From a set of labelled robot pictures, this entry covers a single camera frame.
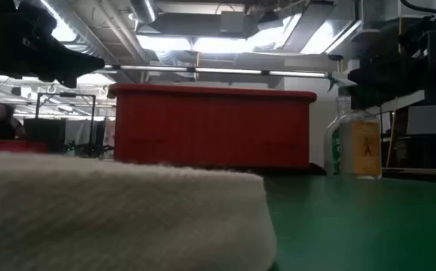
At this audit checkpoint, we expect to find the black metal stand frame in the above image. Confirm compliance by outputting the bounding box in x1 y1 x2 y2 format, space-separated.
35 92 97 156

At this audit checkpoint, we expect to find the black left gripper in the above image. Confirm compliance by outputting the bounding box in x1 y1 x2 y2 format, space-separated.
0 0 105 90

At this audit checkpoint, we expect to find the green table mat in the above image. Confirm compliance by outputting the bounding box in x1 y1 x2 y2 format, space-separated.
262 175 436 271

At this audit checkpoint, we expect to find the round silver ventilation duct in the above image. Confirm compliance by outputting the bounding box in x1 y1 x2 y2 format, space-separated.
129 0 157 24

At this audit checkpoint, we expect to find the red plastic laundry basket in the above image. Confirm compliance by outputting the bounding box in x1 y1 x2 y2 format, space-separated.
108 83 319 170

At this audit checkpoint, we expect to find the long LED light bar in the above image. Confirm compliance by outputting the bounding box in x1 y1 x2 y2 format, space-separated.
104 64 328 79

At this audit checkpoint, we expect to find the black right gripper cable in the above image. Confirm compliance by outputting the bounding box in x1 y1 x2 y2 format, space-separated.
400 0 436 20

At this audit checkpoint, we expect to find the white board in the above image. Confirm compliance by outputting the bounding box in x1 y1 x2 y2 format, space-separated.
407 104 436 136

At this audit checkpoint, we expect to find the low red bin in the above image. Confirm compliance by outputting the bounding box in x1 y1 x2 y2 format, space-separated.
0 139 49 154

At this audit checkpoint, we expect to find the grey ceiling box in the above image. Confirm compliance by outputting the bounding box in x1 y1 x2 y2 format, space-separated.
220 11 245 35

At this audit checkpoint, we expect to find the spray bottle with orange label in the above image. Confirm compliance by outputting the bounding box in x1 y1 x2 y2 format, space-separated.
323 96 383 180

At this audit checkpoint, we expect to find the long corrugated silver duct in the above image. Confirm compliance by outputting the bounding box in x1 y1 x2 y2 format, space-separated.
61 0 119 65

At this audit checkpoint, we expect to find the black monitor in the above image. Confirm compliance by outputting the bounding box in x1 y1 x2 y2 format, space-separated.
23 118 67 153

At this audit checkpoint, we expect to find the white printed tote bag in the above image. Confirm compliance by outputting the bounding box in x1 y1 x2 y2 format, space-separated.
0 151 278 271

